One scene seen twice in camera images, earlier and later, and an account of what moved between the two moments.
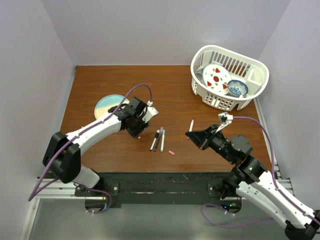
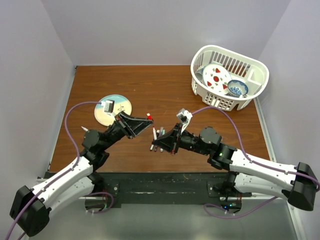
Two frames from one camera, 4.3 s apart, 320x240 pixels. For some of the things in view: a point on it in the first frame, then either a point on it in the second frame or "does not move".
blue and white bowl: [237, 88] does not move
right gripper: [202, 138] → [168, 141]
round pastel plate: [101, 109] does not move
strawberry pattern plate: [216, 78] does not move
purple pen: [158, 138] does not move
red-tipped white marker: [191, 125] → [154, 133]
